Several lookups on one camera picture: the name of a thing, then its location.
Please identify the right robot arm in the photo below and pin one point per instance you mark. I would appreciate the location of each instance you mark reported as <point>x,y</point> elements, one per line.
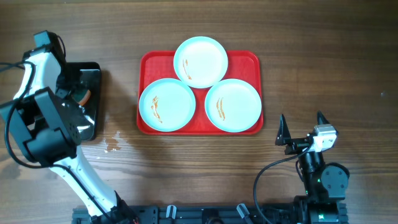
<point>324,183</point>

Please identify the black rectangular water tray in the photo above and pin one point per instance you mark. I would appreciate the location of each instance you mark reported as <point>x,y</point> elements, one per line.
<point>85,118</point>

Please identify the light blue plate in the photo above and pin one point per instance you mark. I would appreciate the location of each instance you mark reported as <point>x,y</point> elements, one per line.
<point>167,105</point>
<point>200,62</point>
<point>233,105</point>

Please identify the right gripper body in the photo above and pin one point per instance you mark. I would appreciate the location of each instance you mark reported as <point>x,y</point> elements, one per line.
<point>300,145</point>

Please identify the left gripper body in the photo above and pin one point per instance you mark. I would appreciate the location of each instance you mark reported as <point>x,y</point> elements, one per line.
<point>68,90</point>

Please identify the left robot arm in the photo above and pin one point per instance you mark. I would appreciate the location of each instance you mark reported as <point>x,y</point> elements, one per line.
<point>39,133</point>

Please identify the red plastic tray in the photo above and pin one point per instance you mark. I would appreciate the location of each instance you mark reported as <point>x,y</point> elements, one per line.
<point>155,65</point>

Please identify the green and orange sponge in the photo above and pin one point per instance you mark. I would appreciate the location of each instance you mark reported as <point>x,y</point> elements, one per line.
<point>81,96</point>

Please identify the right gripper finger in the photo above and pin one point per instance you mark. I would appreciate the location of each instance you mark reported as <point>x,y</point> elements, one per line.
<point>283,135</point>
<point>321,120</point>

